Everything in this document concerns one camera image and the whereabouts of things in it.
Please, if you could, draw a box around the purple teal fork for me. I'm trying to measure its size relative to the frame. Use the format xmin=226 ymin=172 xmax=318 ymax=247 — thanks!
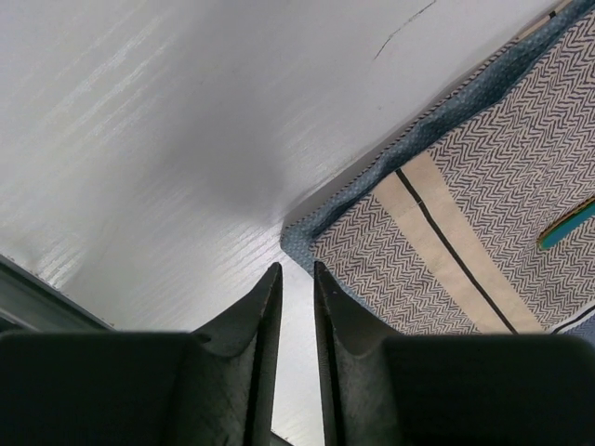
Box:
xmin=537 ymin=197 xmax=594 ymax=250

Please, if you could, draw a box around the blue beige checked cloth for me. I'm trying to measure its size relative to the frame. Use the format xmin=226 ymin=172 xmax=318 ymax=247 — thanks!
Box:
xmin=281 ymin=1 xmax=594 ymax=340

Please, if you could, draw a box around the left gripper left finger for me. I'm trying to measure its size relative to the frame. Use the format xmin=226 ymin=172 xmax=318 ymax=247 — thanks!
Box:
xmin=1 ymin=264 xmax=283 ymax=445

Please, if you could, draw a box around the aluminium mounting rail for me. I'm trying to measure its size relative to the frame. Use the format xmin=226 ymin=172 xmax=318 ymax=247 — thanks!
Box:
xmin=1 ymin=256 xmax=113 ymax=332

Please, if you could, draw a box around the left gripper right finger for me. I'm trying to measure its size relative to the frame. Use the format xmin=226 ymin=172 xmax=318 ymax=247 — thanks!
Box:
xmin=314 ymin=263 xmax=594 ymax=445

